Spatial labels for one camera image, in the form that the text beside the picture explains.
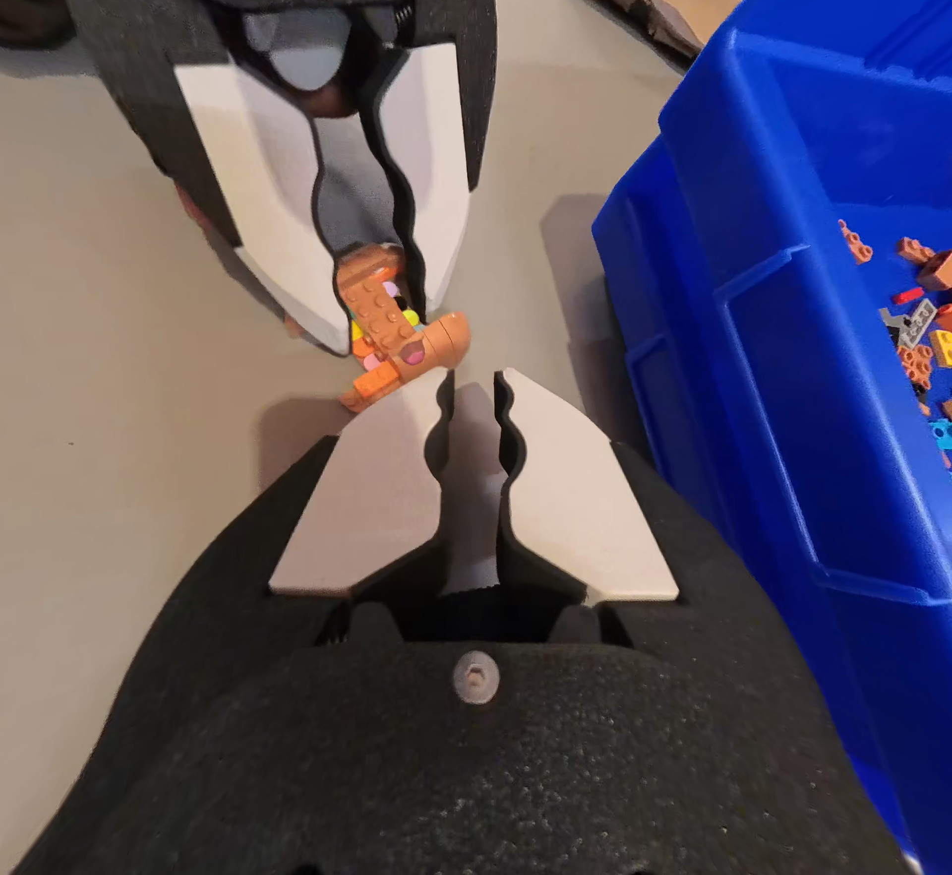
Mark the pile of toy bricks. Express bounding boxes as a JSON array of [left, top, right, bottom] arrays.
[[836, 219, 952, 474]]

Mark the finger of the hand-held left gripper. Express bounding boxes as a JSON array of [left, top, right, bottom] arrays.
[[374, 42, 472, 318], [173, 62, 352, 357]]

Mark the blue plastic bin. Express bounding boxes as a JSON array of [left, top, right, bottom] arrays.
[[591, 0, 952, 875]]

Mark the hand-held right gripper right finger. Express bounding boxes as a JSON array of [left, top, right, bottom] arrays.
[[494, 368, 681, 606]]

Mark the brown brick-built toy animal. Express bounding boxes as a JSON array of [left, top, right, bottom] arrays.
[[336, 243, 473, 415]]

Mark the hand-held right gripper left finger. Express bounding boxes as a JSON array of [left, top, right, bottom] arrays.
[[268, 368, 456, 597]]

